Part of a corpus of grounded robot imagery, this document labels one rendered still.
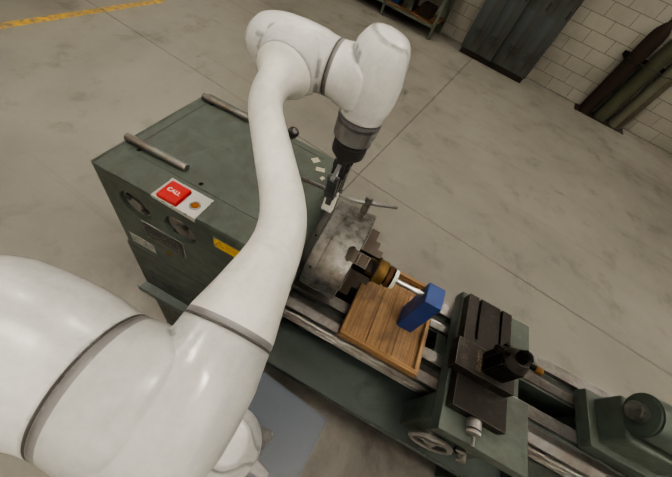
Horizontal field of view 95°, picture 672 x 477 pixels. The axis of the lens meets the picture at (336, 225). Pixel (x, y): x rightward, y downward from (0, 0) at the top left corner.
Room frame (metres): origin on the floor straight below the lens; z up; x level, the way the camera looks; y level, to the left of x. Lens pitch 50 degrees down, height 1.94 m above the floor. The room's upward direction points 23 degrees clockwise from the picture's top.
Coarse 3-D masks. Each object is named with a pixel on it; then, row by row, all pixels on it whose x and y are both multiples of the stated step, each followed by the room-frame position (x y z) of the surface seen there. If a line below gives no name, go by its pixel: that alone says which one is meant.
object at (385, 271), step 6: (372, 258) 0.62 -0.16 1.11; (384, 264) 0.60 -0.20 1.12; (378, 270) 0.58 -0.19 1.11; (384, 270) 0.58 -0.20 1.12; (390, 270) 0.60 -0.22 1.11; (396, 270) 0.61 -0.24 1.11; (372, 276) 0.56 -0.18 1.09; (378, 276) 0.56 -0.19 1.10; (384, 276) 0.57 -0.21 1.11; (390, 276) 0.58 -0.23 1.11; (378, 282) 0.56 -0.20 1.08; (384, 282) 0.56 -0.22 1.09; (390, 282) 0.56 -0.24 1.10
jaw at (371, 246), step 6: (372, 228) 0.74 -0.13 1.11; (372, 234) 0.72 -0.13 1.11; (378, 234) 0.73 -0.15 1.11; (366, 240) 0.68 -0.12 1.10; (372, 240) 0.69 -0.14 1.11; (366, 246) 0.66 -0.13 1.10; (372, 246) 0.67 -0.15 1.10; (378, 246) 0.68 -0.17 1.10; (366, 252) 0.64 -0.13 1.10; (372, 252) 0.65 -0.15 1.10; (378, 252) 0.65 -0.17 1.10; (378, 258) 0.63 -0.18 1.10
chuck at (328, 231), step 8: (344, 200) 0.72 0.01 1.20; (336, 208) 0.64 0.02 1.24; (344, 208) 0.66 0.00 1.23; (336, 216) 0.61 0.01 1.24; (328, 224) 0.58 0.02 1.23; (336, 224) 0.59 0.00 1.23; (328, 232) 0.56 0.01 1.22; (320, 240) 0.53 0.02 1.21; (328, 240) 0.54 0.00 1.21; (312, 248) 0.51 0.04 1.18; (320, 248) 0.51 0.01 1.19; (312, 256) 0.49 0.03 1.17; (320, 256) 0.50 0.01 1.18; (312, 264) 0.48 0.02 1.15; (304, 272) 0.47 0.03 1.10; (312, 272) 0.47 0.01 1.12; (304, 280) 0.47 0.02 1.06
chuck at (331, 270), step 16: (352, 208) 0.68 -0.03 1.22; (352, 224) 0.61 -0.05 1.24; (368, 224) 0.64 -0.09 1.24; (336, 240) 0.54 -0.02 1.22; (352, 240) 0.56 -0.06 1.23; (336, 256) 0.51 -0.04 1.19; (320, 272) 0.47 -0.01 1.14; (336, 272) 0.48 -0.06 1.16; (320, 288) 0.46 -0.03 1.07; (336, 288) 0.46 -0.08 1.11
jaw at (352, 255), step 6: (354, 246) 0.55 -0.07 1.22; (348, 252) 0.53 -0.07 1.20; (354, 252) 0.54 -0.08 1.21; (360, 252) 0.55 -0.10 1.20; (348, 258) 0.52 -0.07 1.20; (354, 258) 0.52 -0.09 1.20; (360, 258) 0.54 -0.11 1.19; (366, 258) 0.54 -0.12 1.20; (360, 264) 0.52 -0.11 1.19; (366, 264) 0.53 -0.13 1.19; (372, 264) 0.56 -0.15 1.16; (378, 264) 0.58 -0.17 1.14; (366, 270) 0.56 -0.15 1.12; (372, 270) 0.56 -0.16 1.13
